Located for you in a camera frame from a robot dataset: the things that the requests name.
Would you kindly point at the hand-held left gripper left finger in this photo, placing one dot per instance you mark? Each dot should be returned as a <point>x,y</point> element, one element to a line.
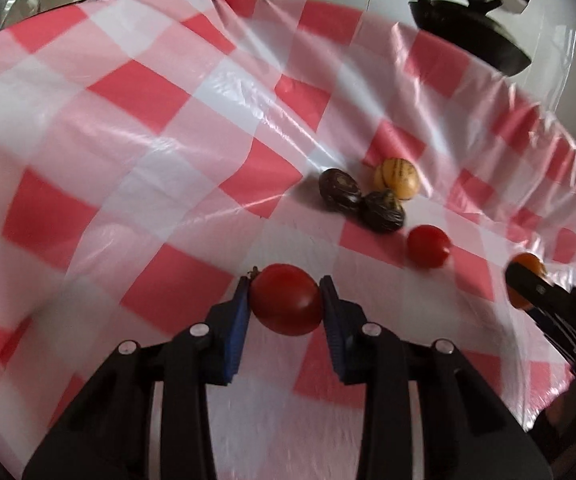
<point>238,325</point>

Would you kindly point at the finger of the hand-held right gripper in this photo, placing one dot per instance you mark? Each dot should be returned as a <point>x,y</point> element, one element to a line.
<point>530,284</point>

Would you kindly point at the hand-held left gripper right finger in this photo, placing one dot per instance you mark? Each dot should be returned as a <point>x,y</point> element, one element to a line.
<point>332,325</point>

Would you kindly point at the small mandarin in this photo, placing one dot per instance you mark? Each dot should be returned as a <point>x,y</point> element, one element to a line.
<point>529,261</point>

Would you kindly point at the small red tomato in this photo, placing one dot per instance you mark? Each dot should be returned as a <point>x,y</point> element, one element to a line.
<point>288,300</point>
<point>428,246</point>

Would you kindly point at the red white checked tablecloth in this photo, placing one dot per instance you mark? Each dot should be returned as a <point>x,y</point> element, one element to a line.
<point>118,135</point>

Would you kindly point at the black pan with lid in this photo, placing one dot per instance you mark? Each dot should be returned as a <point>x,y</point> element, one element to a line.
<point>473,30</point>

